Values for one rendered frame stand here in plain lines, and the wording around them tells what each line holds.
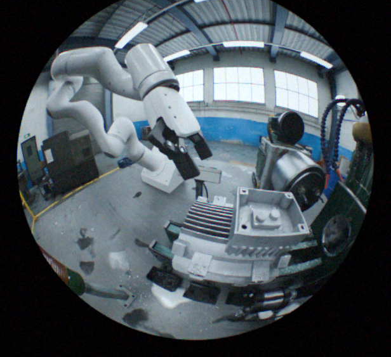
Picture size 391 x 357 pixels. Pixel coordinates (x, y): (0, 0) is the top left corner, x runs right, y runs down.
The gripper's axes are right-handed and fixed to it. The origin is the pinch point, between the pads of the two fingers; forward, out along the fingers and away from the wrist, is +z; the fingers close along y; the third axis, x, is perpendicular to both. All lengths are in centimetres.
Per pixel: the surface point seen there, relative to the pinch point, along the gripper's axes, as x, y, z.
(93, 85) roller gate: -414, -182, -549
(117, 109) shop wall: -479, -340, -406
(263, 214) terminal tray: 8.8, 6.4, 10.2
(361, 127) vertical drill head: 38.2, 4.1, 5.8
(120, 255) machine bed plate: -42, 22, 20
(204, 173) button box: -8.2, -15.8, 8.3
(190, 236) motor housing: -2.9, 10.0, 9.2
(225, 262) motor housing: 2.0, 12.5, 14.4
